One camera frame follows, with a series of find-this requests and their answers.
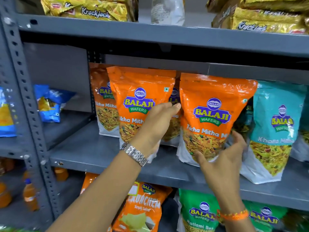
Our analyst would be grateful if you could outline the green snack packet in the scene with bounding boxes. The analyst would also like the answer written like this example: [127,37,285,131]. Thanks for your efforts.
[0,225,39,232]
[282,210,309,232]
[242,200,288,232]
[178,188,220,232]

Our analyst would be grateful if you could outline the white plastic bag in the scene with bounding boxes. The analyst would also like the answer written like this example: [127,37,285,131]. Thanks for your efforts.
[151,0,186,26]

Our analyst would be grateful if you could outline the gold biscuit packet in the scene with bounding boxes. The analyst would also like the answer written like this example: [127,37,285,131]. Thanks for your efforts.
[240,0,309,13]
[206,0,242,29]
[40,0,139,22]
[230,7,309,35]

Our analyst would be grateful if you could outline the person's left hand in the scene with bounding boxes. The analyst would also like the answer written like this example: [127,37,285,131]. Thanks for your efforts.
[129,102,182,158]

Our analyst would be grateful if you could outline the person's right forearm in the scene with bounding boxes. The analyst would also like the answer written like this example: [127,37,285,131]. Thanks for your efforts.
[221,214,256,232]

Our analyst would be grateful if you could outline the person's left forearm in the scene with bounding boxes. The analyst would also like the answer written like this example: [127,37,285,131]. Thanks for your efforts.
[46,150,143,232]

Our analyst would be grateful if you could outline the orange thread bracelet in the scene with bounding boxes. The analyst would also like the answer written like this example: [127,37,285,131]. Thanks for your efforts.
[216,209,249,221]

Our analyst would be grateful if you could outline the blue snack packet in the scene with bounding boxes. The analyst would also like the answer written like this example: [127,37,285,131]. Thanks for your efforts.
[34,84,77,123]
[0,87,17,138]

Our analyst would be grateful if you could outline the silver metal wristwatch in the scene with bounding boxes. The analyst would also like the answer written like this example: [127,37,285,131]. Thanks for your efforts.
[120,142,148,167]

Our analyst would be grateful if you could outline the grey metal shelf rack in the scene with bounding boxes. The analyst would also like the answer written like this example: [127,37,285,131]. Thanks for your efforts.
[0,0,309,232]
[0,22,97,232]

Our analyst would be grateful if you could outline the person's right hand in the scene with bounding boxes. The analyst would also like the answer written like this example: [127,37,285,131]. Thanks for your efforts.
[194,130,247,214]

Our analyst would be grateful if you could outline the orange chips packet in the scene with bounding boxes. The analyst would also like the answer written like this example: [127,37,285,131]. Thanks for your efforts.
[112,182,173,232]
[80,172,100,195]

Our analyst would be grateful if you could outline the orange snack packet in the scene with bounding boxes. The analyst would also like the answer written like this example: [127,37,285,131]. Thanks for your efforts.
[176,73,258,167]
[161,77,182,148]
[89,63,120,138]
[107,66,177,164]

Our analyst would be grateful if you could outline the orange drink bottle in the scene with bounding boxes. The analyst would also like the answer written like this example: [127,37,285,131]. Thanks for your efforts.
[54,167,69,182]
[23,178,40,212]
[0,182,12,209]

